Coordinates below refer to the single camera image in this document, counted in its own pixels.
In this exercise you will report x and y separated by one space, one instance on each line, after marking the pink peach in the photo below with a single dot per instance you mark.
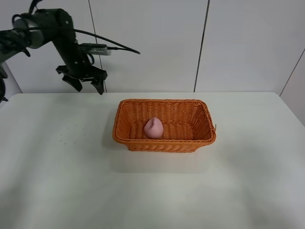
154 128

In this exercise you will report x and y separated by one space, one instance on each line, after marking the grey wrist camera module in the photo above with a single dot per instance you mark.
95 49

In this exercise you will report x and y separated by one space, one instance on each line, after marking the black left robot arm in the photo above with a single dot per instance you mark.
56 26

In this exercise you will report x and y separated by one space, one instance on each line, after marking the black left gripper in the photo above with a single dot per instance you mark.
77 65

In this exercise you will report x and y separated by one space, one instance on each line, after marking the orange wicker basket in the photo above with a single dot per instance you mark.
187 125

